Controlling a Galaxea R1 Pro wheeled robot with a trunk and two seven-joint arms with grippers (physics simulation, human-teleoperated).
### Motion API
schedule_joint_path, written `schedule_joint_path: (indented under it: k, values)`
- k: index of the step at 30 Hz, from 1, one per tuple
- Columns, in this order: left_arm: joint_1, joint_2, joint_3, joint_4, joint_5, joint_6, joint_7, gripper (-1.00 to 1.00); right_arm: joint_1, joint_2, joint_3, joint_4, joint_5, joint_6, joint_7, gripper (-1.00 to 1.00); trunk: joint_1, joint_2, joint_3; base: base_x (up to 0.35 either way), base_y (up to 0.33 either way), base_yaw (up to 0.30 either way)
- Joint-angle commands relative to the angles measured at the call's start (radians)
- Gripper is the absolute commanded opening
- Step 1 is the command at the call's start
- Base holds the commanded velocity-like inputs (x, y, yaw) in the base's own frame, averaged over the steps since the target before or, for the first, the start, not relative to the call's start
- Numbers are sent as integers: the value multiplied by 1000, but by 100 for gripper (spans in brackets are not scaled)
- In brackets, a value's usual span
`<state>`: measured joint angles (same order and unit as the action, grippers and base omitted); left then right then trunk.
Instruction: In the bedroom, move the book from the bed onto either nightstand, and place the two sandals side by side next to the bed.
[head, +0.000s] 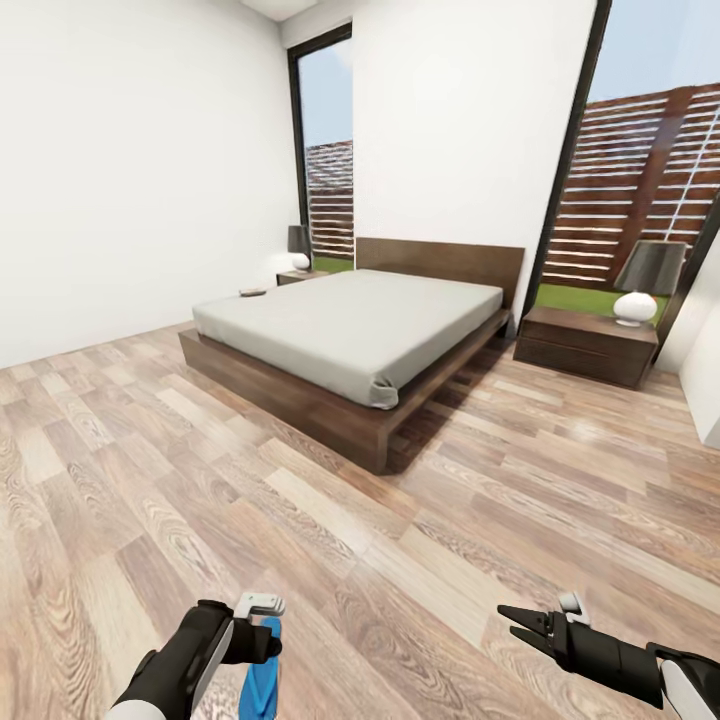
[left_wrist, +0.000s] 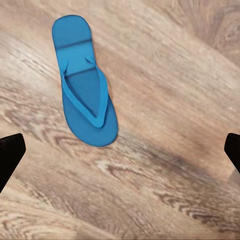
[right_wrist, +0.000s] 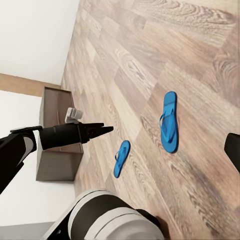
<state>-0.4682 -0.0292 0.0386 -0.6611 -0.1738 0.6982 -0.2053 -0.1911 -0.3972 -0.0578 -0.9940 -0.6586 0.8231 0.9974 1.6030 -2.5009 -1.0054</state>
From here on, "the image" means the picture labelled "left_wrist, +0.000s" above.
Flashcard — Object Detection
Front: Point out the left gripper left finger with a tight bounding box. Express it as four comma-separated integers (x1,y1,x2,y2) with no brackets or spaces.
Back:
0,133,26,193

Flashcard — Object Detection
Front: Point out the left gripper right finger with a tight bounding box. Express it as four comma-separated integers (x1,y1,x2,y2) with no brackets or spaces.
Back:
224,133,240,173

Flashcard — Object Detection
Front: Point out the sandal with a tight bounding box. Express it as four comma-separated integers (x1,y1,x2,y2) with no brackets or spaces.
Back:
52,15,118,147

